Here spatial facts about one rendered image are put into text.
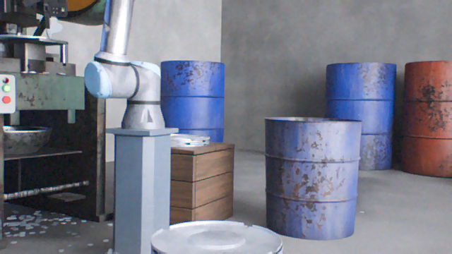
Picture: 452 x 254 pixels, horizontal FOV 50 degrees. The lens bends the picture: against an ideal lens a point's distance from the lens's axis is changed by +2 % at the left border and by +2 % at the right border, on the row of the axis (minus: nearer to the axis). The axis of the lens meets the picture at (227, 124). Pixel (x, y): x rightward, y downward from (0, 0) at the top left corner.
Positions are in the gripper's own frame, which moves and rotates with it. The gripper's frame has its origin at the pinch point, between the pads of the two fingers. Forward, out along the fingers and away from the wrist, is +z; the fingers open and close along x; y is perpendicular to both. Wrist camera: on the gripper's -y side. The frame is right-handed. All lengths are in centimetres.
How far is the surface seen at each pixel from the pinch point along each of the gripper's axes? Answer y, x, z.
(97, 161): 19, -5, 54
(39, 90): -3.3, -6.7, 20.7
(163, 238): 36, -112, 19
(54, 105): 1.7, -4.2, 27.9
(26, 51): -8.7, 1.6, 6.9
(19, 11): -12.1, 12.2, -6.8
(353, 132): 120, -40, 24
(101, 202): 21, -10, 72
